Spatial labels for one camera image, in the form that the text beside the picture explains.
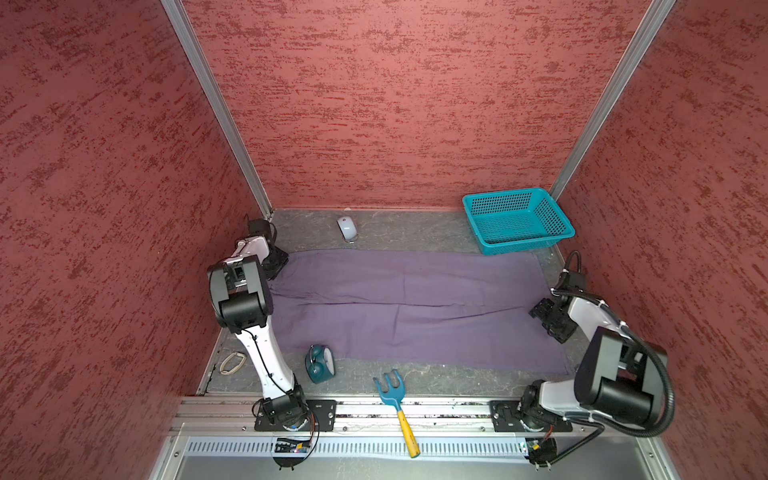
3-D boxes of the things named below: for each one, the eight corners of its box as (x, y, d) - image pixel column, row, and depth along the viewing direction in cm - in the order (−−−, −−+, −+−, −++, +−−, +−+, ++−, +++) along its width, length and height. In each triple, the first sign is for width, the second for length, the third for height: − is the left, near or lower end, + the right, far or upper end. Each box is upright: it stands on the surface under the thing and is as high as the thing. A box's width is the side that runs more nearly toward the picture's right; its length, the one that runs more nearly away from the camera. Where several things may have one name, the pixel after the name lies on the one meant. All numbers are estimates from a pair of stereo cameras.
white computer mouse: (345, 246, 112) (342, 230, 105) (340, 234, 116) (337, 218, 109) (357, 242, 114) (355, 226, 106) (351, 230, 117) (349, 214, 110)
